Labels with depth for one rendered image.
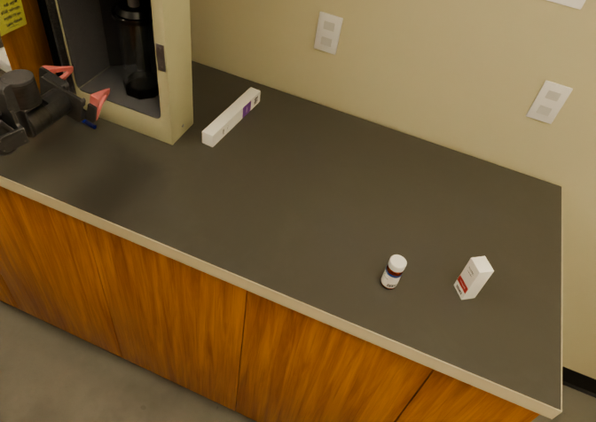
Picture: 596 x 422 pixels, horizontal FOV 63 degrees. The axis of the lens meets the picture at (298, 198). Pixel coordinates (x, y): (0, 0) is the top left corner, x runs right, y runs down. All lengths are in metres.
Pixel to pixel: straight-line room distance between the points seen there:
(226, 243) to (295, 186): 0.26
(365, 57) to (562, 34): 0.50
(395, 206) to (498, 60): 0.47
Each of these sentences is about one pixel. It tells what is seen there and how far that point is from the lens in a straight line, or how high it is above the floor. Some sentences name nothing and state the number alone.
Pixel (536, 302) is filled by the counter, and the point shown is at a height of 0.94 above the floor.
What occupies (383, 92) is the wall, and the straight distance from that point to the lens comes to 1.53.
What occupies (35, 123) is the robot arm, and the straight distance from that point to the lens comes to 1.11.
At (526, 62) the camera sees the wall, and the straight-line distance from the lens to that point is 1.43.
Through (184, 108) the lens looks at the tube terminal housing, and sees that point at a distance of 1.36.
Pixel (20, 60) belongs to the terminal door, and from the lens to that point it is 1.33.
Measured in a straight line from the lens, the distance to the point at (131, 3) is 1.31.
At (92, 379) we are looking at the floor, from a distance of 2.05.
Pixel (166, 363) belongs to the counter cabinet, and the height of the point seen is 0.24.
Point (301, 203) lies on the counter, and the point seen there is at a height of 0.94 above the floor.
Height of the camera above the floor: 1.83
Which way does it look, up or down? 46 degrees down
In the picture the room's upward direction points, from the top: 11 degrees clockwise
